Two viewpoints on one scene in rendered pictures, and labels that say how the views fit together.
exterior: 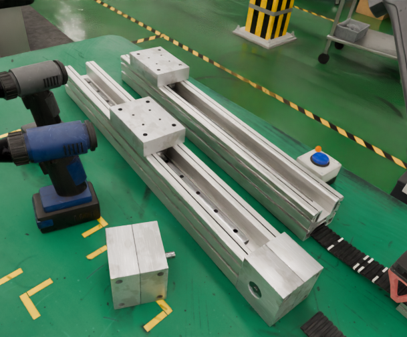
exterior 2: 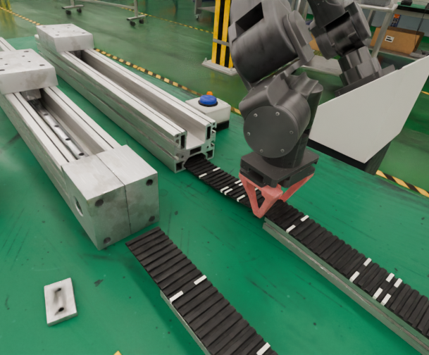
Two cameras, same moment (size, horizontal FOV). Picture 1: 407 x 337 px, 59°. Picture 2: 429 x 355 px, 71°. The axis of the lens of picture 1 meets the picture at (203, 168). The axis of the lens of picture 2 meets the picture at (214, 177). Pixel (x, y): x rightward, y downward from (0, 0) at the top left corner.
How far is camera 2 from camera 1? 38 cm
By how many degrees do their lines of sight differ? 4
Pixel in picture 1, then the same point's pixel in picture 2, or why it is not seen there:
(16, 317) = not seen: outside the picture
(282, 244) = (116, 154)
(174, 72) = (75, 38)
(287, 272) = (108, 177)
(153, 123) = (19, 63)
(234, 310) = (62, 236)
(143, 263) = not seen: outside the picture
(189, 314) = (0, 241)
